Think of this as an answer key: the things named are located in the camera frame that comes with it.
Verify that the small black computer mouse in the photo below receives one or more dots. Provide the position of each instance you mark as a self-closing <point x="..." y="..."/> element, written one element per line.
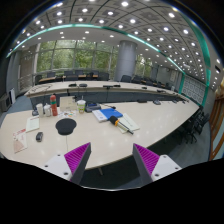
<point x="39" y="136"/>

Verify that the white book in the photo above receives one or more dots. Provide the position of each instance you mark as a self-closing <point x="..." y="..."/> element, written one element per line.
<point x="99" y="115"/>

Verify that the white paper cup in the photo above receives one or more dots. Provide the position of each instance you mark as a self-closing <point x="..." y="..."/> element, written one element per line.
<point x="40" y="110"/>

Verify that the clear plastic cup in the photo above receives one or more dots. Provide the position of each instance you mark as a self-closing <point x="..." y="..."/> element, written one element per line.
<point x="47" y="110"/>

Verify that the dark device on table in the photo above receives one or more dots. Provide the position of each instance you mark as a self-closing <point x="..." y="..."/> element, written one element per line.
<point x="92" y="106"/>

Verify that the long curved back table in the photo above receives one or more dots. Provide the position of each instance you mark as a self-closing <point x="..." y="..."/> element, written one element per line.
<point x="94" y="86"/>

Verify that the white paper sheets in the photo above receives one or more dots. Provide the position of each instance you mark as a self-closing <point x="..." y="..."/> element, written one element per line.
<point x="127" y="121"/>

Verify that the cup with green label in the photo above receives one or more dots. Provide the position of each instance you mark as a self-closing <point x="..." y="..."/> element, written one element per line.
<point x="81" y="105"/>

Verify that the white paper booklet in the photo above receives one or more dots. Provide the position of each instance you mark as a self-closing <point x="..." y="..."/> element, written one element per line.
<point x="32" y="123"/>

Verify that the black office chair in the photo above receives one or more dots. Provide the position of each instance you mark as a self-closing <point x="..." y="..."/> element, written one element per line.
<point x="195" y="124"/>

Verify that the red white leaflet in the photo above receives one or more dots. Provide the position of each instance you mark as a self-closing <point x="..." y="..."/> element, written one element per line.
<point x="19" y="140"/>

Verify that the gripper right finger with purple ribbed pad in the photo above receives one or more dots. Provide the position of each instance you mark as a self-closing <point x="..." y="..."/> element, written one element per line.
<point x="151" y="166"/>

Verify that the black round mouse pad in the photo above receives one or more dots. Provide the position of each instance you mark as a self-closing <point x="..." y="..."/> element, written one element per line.
<point x="65" y="126"/>

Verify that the grey round pillar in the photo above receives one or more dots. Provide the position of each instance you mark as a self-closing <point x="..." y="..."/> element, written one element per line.
<point x="126" y="59"/>

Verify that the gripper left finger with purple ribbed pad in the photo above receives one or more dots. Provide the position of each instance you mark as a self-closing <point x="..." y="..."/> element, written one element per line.
<point x="70" y="166"/>

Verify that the blue book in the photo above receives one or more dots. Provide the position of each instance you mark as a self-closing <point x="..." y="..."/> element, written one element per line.
<point x="111" y="112"/>

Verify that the beige cardboard box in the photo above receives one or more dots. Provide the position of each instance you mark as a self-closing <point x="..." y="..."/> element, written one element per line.
<point x="68" y="103"/>

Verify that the red drink bottle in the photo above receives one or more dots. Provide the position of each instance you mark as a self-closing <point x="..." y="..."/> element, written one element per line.
<point x="53" y="103"/>

